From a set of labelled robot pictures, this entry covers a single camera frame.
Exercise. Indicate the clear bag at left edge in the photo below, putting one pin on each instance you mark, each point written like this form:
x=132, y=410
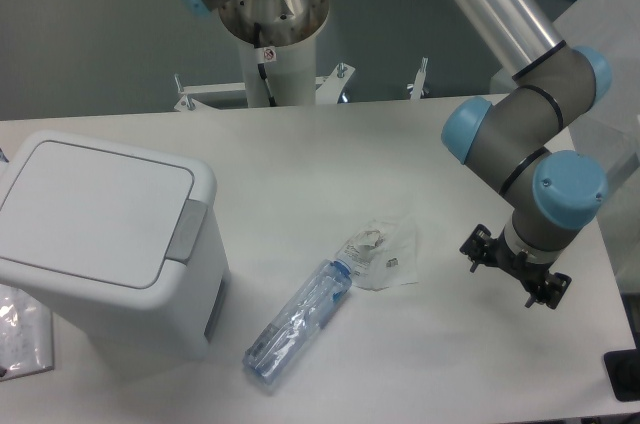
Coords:
x=27, y=345

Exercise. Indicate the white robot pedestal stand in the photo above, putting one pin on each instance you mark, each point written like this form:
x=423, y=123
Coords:
x=272, y=77

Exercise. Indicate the black device at right edge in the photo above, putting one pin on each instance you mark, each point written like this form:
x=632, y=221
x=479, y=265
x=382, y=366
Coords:
x=622, y=367

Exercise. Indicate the clear plastic bag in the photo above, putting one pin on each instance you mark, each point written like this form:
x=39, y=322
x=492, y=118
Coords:
x=381, y=254

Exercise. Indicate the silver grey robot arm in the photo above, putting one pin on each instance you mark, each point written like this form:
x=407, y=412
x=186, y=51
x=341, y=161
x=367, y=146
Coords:
x=553, y=194

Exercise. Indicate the crushed clear plastic bottle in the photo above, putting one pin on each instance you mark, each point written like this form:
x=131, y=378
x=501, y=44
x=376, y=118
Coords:
x=306, y=313

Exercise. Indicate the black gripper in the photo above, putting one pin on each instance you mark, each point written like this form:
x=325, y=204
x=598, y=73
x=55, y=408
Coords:
x=543, y=287

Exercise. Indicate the white push-lid trash can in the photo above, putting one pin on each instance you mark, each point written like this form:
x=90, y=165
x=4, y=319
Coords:
x=120, y=241

